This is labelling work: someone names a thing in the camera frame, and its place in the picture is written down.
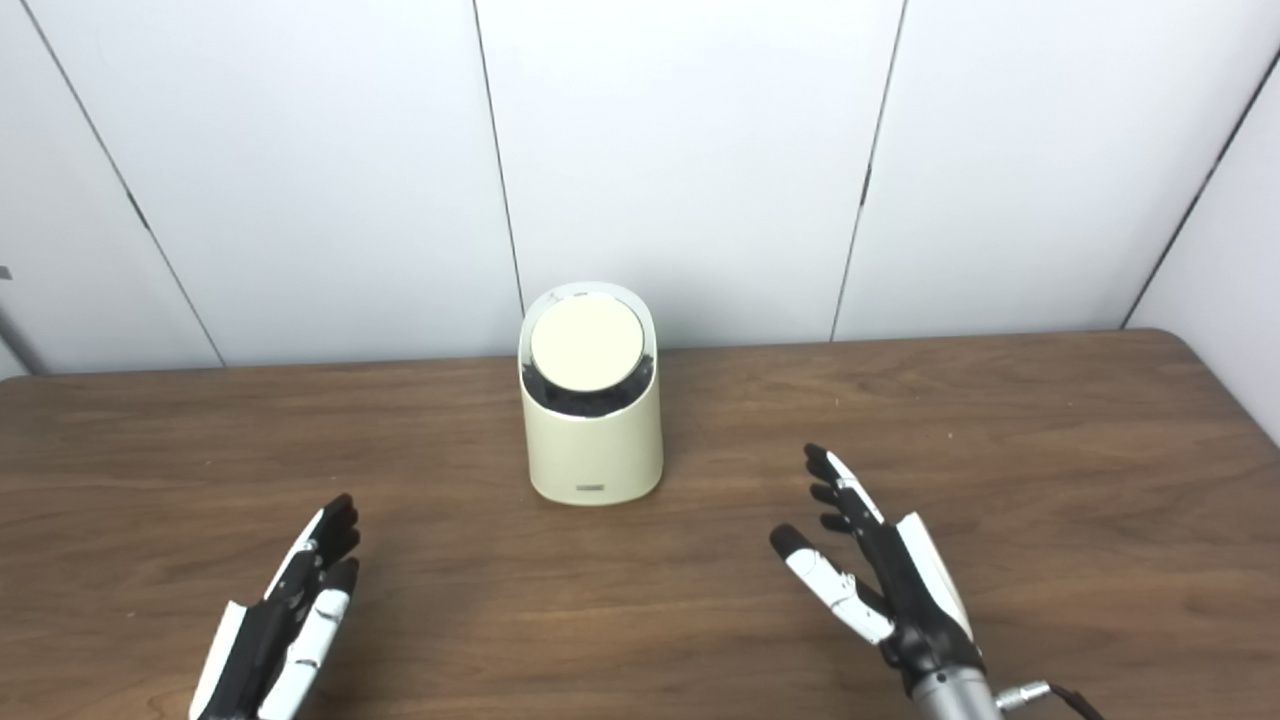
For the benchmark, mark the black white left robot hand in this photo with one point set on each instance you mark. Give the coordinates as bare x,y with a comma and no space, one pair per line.
265,650

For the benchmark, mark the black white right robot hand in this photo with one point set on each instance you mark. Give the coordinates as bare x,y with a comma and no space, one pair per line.
915,600

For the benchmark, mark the cream round bin lid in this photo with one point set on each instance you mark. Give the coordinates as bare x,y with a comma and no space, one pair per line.
587,342

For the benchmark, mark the cream-colored tabletop bin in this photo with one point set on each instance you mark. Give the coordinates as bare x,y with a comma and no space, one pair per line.
595,450

